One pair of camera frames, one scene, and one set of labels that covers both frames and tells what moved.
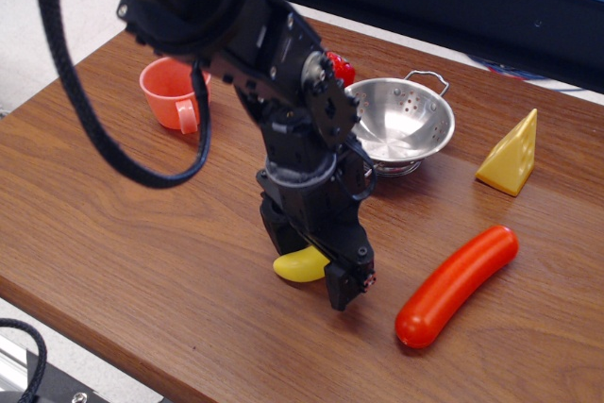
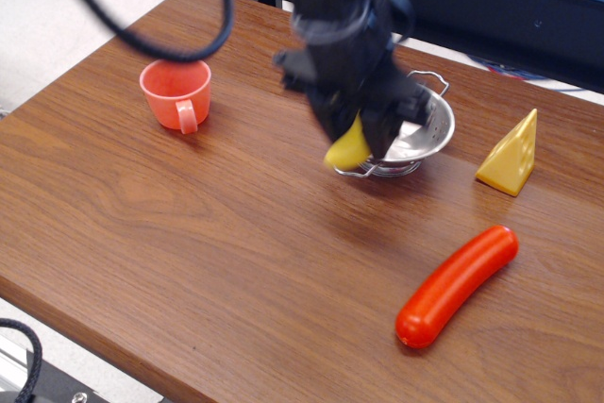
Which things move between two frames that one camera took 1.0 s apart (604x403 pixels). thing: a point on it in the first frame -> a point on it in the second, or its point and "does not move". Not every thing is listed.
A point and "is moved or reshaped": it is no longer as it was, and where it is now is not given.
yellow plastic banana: [301, 265] is moved or reshaped
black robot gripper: [312, 200] -> [346, 74]
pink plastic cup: [168, 86] does not move
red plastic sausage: [464, 271] does not move
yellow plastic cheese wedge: [510, 165] does not move
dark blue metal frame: [478, 8] does not move
